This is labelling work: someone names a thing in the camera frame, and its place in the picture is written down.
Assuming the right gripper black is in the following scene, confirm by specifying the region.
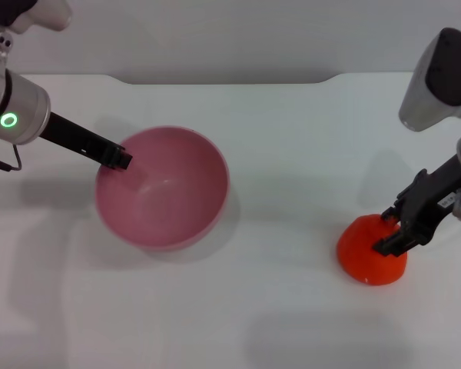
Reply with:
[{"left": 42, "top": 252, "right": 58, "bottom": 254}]
[{"left": 375, "top": 153, "right": 461, "bottom": 258}]

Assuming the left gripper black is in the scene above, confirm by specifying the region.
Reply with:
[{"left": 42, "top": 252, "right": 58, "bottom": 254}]
[{"left": 41, "top": 111, "right": 134, "bottom": 171}]

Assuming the left wrist grey cable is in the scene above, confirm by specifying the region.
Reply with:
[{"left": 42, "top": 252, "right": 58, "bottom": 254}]
[{"left": 0, "top": 144, "right": 23, "bottom": 172}]

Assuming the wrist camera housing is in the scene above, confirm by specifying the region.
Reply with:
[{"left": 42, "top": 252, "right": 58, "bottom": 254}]
[
  {"left": 398, "top": 27, "right": 461, "bottom": 133},
  {"left": 0, "top": 0, "right": 73, "bottom": 32}
]

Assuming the left wrist camera housing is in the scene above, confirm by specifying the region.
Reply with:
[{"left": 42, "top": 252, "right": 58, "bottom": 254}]
[{"left": 0, "top": 0, "right": 73, "bottom": 32}]

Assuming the pink plastic bowl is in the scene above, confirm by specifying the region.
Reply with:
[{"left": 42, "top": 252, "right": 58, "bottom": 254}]
[{"left": 95, "top": 126, "right": 231, "bottom": 253}]

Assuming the right wrist camera housing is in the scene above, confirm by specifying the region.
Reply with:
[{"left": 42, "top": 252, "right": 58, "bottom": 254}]
[{"left": 398, "top": 27, "right": 461, "bottom": 133}]

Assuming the orange toy fruit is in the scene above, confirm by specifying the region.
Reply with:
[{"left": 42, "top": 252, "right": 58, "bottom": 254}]
[{"left": 336, "top": 214, "right": 409, "bottom": 287}]

